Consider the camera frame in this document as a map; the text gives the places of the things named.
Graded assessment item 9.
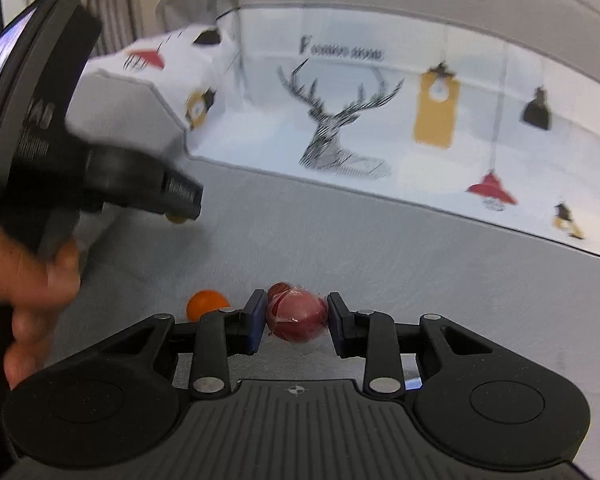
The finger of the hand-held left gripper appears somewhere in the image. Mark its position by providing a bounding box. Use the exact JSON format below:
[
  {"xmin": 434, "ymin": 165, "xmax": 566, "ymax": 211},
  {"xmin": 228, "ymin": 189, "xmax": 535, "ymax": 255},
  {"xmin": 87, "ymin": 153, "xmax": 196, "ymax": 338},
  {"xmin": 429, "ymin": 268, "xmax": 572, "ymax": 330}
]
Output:
[{"xmin": 160, "ymin": 165, "xmax": 204, "ymax": 221}]

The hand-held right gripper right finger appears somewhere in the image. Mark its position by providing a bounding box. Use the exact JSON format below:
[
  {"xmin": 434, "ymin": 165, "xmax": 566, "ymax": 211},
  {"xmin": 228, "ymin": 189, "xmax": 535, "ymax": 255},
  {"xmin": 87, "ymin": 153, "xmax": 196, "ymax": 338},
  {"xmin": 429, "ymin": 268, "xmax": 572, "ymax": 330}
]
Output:
[{"xmin": 326, "ymin": 291, "xmax": 498, "ymax": 396}]

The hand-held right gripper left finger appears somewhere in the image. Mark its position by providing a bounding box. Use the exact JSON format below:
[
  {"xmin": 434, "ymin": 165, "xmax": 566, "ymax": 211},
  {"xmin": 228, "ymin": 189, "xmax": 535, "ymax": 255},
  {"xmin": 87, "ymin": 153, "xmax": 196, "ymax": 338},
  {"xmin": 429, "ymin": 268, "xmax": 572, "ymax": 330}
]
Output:
[{"xmin": 102, "ymin": 289, "xmax": 269, "ymax": 401}]

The red fruit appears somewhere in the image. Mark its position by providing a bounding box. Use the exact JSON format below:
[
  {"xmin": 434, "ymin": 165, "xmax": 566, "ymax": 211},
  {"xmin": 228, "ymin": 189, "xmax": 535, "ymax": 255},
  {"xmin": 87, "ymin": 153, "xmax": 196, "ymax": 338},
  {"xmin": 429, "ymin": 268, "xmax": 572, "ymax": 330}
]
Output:
[{"xmin": 266, "ymin": 287, "xmax": 329, "ymax": 345}]

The person's left hand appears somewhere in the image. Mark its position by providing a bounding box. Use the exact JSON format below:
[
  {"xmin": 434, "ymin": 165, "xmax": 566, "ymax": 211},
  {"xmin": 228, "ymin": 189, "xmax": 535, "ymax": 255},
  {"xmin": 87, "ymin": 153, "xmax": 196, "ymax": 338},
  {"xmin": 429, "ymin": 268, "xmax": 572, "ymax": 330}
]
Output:
[{"xmin": 0, "ymin": 222, "xmax": 83, "ymax": 391}]

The orange tangerine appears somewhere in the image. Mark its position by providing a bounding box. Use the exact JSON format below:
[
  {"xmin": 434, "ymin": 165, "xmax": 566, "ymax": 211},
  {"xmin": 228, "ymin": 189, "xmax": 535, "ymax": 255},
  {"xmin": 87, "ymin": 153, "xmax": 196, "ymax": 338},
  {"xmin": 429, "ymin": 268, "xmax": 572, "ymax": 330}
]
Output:
[{"xmin": 186, "ymin": 290, "xmax": 231, "ymax": 322}]

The grey printed pillow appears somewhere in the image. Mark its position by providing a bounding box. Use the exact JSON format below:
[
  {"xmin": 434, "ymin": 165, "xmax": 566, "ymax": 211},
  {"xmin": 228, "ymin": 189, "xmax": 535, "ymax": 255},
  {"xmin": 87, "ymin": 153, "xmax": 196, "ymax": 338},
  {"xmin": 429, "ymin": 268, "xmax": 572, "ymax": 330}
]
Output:
[{"xmin": 82, "ymin": 0, "xmax": 246, "ymax": 161}]

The grey pleated curtain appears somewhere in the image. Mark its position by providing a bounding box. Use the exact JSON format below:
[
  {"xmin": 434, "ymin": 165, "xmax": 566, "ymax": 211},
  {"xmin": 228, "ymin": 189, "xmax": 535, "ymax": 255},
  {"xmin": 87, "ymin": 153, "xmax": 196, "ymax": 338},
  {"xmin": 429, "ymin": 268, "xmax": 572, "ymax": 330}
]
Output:
[{"xmin": 87, "ymin": 0, "xmax": 143, "ymax": 56}]

